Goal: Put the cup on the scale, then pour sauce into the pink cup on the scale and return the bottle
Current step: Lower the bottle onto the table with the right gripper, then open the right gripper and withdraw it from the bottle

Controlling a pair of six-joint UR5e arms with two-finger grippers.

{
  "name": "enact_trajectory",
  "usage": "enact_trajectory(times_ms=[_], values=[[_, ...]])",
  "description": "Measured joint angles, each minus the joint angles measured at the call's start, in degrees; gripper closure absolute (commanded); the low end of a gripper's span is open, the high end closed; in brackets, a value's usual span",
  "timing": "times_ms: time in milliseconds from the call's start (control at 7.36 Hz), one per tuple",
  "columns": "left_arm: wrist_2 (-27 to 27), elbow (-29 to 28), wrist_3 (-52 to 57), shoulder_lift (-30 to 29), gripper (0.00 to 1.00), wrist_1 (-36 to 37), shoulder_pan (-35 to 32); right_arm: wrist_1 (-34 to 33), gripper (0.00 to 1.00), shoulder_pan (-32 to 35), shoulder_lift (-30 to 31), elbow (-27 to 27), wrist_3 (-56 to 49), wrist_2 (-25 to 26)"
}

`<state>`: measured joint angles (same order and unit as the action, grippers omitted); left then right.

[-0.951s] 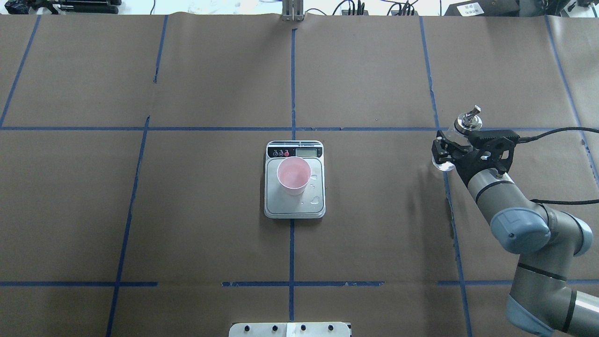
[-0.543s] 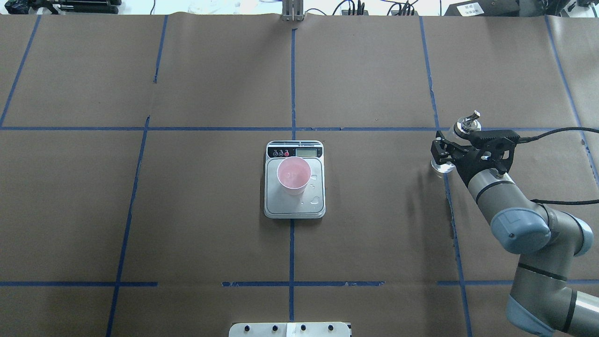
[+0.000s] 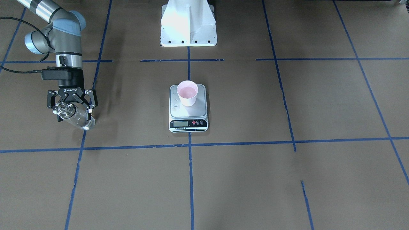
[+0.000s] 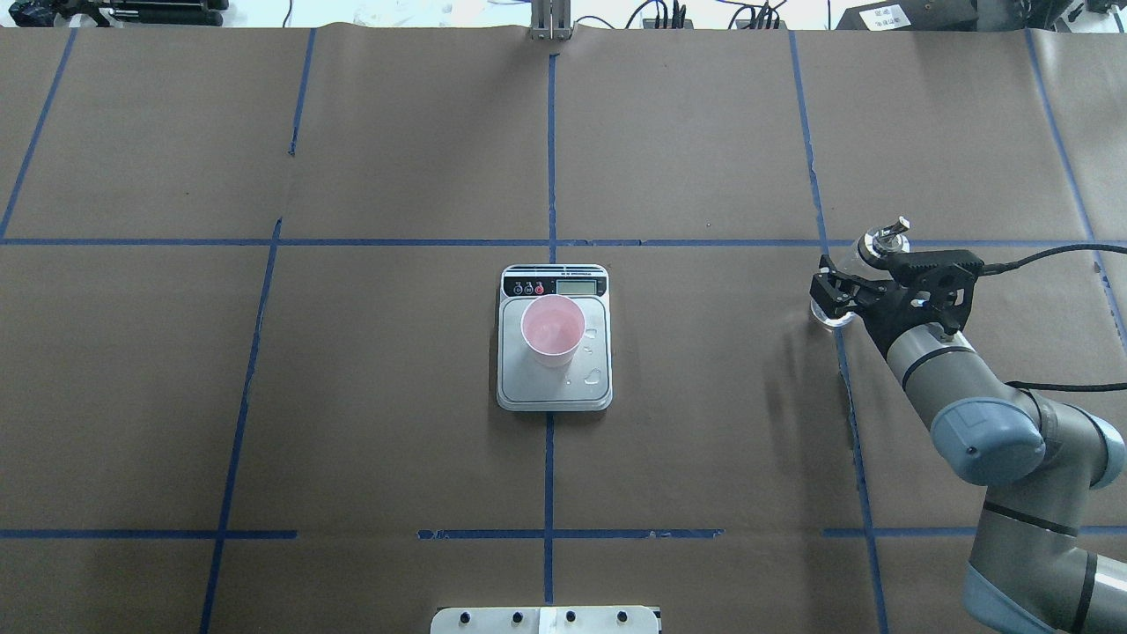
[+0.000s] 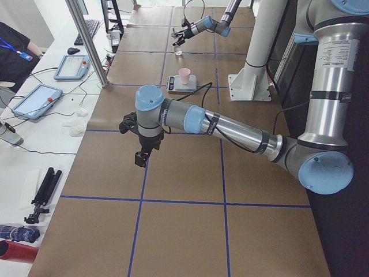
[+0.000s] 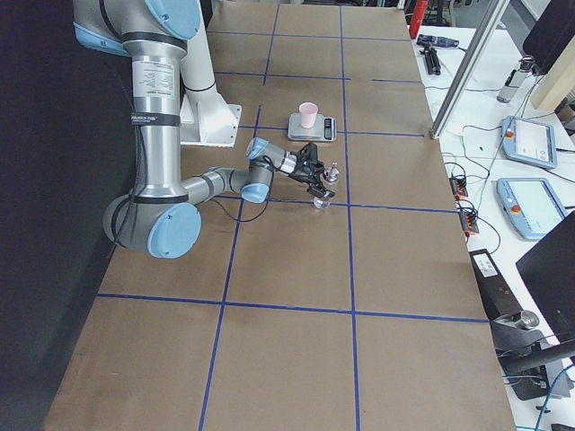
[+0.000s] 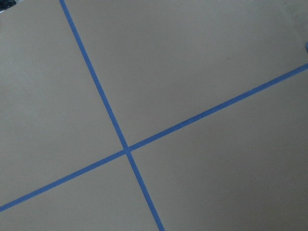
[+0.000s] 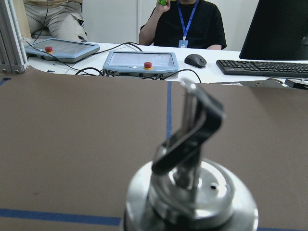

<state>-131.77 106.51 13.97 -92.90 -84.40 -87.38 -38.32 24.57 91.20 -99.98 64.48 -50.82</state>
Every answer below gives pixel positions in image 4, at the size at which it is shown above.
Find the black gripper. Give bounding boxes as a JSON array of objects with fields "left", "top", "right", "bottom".
[{"left": 810, "top": 255, "right": 925, "bottom": 352}]

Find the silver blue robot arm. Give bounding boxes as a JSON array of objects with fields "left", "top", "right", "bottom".
[{"left": 810, "top": 249, "right": 1126, "bottom": 633}]

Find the silver digital kitchen scale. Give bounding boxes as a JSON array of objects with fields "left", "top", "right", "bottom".
[{"left": 496, "top": 264, "right": 615, "bottom": 412}]

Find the black equipment box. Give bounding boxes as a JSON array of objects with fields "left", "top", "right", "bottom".
[{"left": 834, "top": 1, "right": 1026, "bottom": 33}]

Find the brown paper table cover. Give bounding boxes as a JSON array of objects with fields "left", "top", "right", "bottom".
[{"left": 3, "top": 23, "right": 1124, "bottom": 633}]

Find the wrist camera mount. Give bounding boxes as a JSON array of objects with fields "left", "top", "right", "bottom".
[{"left": 888, "top": 249, "right": 983, "bottom": 338}]

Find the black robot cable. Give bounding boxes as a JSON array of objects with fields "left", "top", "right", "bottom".
[{"left": 977, "top": 243, "right": 1127, "bottom": 392}]

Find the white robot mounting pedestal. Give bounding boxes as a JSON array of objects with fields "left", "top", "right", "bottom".
[{"left": 431, "top": 605, "right": 663, "bottom": 633}]

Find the aluminium frame post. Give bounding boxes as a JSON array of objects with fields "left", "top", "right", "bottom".
[{"left": 529, "top": 0, "right": 574, "bottom": 41}]

